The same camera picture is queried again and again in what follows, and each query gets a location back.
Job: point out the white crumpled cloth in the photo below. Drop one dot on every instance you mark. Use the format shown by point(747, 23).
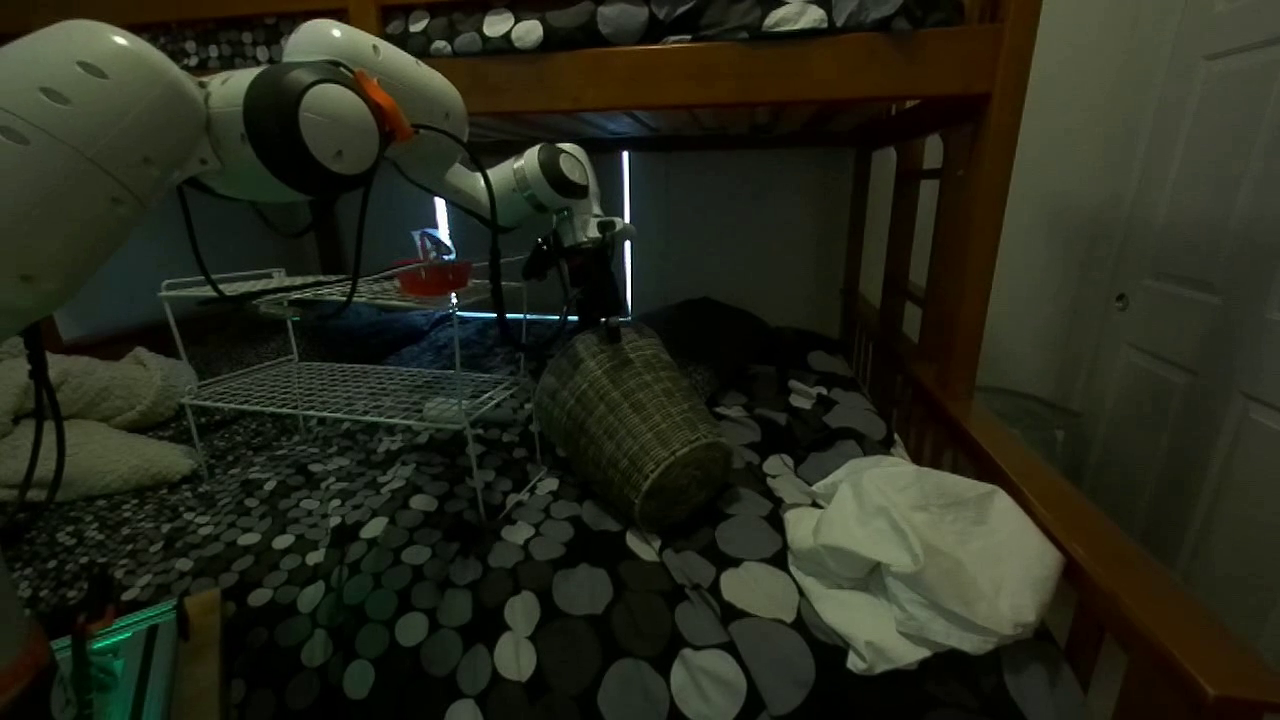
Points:
point(906, 562)

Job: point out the white door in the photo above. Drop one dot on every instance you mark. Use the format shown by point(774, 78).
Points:
point(1140, 283)

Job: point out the white pillow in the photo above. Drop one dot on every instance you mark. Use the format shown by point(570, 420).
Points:
point(109, 424)

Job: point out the plaid fabric bucket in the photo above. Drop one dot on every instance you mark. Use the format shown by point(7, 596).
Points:
point(631, 424)

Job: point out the upper bunk spotted bedding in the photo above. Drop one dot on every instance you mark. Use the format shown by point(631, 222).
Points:
point(549, 26)

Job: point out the white wire shelf rack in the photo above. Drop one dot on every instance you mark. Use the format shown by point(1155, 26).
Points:
point(302, 387)

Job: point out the black spotted bed cover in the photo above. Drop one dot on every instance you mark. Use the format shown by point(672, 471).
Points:
point(362, 581)

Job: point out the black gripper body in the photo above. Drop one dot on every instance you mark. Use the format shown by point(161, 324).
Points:
point(585, 268)

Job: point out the wooden bunk bed frame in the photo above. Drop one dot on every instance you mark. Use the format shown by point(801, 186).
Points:
point(967, 84)

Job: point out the green lit box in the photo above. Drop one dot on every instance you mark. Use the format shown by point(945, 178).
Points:
point(125, 670)

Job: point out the red bowl on rack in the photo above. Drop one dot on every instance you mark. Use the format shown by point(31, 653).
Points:
point(438, 268)

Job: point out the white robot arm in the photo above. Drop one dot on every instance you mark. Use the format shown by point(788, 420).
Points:
point(200, 135)

